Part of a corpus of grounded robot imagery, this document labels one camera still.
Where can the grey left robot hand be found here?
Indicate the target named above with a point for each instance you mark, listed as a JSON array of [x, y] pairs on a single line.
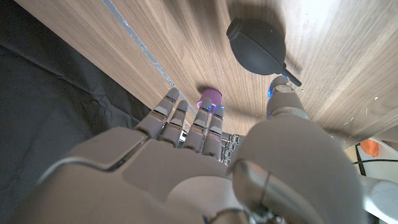
[[231, 146]]

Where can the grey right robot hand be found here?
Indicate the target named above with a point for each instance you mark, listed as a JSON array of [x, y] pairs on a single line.
[[174, 180]]

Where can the black rubber air blower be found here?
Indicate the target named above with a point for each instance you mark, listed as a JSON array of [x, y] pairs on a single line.
[[258, 46]]

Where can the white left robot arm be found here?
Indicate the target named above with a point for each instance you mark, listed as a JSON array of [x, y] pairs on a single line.
[[382, 202]]

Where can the purple plastic cup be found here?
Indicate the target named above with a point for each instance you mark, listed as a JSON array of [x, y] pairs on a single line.
[[213, 94]]

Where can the grey tape outline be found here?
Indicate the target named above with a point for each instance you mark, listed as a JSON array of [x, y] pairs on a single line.
[[140, 45]]

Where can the yellow rounded object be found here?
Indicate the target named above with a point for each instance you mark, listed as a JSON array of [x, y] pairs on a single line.
[[370, 147]]

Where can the black backdrop cloth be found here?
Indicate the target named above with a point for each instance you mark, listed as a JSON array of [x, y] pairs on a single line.
[[46, 93]]

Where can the white platform box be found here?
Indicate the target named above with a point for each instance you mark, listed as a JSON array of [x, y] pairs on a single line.
[[387, 152]]

